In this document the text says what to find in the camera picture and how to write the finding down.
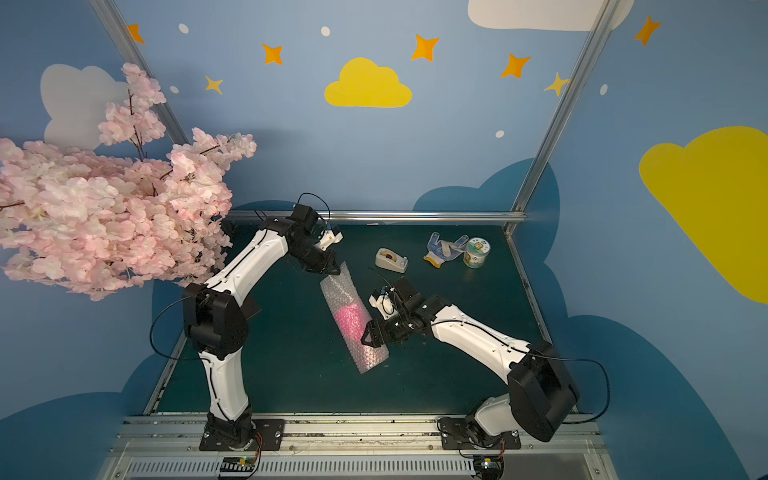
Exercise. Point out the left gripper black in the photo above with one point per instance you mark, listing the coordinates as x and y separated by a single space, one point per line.
324 260

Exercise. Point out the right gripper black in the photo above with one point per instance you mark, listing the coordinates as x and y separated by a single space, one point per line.
380 324

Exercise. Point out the bubble wrap sheet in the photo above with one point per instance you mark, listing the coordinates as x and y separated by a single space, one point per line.
338 291

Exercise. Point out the pink plastic wine glass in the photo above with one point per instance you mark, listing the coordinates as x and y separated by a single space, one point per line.
352 320

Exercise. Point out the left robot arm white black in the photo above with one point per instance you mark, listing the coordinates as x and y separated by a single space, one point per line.
216 315

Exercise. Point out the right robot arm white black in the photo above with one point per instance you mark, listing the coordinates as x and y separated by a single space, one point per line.
540 391

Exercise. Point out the beige tape dispenser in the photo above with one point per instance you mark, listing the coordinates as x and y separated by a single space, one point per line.
389 260

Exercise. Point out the blue white work glove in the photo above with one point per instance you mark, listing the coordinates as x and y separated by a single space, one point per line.
441 251

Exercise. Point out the green label tape roll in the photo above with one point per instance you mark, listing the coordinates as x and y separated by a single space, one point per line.
476 252

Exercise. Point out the right controller board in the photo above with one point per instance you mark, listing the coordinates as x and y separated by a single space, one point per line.
487 468

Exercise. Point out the controller board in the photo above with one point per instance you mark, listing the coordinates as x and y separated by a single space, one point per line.
487 468
236 468

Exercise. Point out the pink cherry blossom tree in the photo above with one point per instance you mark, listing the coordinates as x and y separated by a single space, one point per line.
95 224

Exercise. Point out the left controller board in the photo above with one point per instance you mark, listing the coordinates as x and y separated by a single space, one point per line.
236 468

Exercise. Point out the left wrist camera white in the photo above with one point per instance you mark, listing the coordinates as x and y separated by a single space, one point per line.
329 238

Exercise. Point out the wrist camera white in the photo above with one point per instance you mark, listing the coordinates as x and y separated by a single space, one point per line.
383 303
329 238

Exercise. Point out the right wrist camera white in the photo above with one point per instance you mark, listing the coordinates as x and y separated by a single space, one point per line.
383 303

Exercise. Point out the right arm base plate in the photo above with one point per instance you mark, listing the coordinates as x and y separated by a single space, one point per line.
466 434

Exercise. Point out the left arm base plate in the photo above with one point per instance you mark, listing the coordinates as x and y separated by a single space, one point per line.
246 436

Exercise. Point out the aluminium rail frame front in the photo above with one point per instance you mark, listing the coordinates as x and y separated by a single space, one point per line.
360 446

